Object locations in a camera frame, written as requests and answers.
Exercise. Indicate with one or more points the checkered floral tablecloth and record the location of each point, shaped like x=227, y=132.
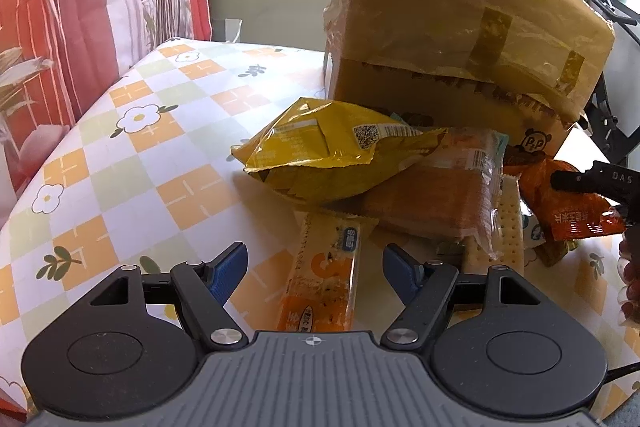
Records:
x=150, y=167

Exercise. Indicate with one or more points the black metal stand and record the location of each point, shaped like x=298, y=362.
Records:
x=607, y=127

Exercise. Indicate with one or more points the red white printed curtain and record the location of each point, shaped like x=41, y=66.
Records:
x=75, y=7

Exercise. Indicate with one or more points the white paper bag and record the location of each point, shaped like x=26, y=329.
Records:
x=229, y=29

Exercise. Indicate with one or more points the taped cardboard box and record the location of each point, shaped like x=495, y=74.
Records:
x=425, y=7

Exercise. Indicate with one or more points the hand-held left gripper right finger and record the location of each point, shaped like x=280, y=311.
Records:
x=397, y=267

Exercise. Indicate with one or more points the clear cracker packet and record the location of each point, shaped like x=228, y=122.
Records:
x=507, y=217

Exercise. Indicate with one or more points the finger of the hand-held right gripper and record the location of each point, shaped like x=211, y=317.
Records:
x=580, y=181

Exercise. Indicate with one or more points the white blue small packet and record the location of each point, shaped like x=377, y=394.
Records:
x=532, y=232

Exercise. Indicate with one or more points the orange white snack bar packet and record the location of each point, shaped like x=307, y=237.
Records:
x=325, y=277

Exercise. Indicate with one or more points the person's right hand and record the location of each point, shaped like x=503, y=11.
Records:
x=631, y=277

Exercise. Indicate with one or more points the orange red snack packet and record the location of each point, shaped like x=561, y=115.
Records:
x=560, y=212

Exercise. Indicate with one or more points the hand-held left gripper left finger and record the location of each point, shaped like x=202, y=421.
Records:
x=227, y=274

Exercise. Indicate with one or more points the yellow snack bag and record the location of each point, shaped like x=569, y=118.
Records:
x=300, y=147

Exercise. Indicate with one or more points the clear bread packet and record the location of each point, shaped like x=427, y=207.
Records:
x=430, y=197

